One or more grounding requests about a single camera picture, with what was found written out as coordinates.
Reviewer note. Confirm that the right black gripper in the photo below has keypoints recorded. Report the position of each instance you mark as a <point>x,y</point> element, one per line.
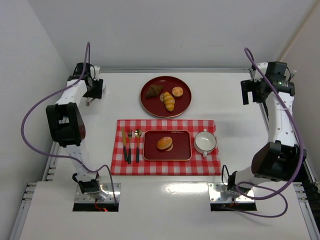
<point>247,87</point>

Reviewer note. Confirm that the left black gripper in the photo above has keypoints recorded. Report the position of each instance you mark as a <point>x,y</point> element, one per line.
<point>95,88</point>

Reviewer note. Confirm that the metal tongs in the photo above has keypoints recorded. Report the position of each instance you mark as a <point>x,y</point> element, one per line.
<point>89,100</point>

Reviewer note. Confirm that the round sesame bun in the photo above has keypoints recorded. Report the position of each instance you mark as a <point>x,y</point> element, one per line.
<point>165,144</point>

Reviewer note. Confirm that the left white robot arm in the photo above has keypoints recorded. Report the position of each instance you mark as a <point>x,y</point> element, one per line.
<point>67,127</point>

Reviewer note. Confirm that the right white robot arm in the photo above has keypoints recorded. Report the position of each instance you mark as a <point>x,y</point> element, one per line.
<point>282,156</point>

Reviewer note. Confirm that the striped orange bread roll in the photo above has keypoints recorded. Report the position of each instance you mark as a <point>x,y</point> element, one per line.
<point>169,101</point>

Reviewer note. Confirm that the brown chocolate croissant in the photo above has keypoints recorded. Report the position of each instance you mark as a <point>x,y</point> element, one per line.
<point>153,90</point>

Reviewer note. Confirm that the small round cookie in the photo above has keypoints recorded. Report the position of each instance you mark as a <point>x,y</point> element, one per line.
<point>161,97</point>

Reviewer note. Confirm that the round flat bun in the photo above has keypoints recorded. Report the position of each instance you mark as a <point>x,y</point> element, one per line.
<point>177,91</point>

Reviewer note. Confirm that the round red plate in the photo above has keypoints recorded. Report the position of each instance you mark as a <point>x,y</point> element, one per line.
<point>157,108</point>

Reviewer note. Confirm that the red white checkered cloth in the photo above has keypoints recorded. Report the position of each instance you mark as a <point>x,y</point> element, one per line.
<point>196,166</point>

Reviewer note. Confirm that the rectangular red tray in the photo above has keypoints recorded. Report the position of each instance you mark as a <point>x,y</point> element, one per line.
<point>180,149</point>

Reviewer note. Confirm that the gold knife green handle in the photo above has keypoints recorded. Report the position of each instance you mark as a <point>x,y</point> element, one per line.
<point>124,143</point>

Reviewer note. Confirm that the gold fork green handle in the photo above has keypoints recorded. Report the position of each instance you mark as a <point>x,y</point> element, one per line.
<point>129,135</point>

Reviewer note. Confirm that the gold spoon green handle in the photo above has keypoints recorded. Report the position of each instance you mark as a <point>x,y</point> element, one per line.
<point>138,134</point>

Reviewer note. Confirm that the white two-handled bowl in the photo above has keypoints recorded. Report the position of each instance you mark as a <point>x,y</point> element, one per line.
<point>204,143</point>

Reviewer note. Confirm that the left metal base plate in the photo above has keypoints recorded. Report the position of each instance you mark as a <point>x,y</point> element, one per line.
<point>107,195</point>

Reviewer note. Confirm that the metal base plate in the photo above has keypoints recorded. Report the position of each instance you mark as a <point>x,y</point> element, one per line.
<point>107,195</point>
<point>218,194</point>

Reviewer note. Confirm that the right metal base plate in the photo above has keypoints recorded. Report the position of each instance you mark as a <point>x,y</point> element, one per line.
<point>218,194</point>

